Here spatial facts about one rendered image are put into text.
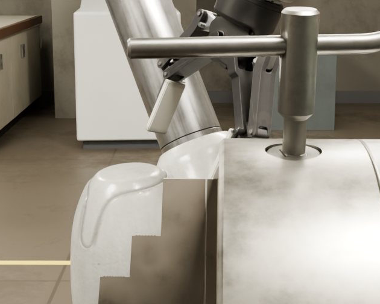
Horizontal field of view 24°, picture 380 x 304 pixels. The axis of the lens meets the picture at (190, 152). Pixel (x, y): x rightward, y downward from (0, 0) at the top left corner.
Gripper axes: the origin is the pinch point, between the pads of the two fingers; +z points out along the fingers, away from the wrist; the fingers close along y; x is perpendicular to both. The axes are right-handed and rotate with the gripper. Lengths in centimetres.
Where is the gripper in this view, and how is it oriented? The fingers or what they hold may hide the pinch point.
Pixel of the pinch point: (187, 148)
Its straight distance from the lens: 105.7
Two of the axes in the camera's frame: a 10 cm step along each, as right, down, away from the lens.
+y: -5.5, -4.6, 7.0
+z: -3.8, 8.8, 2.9
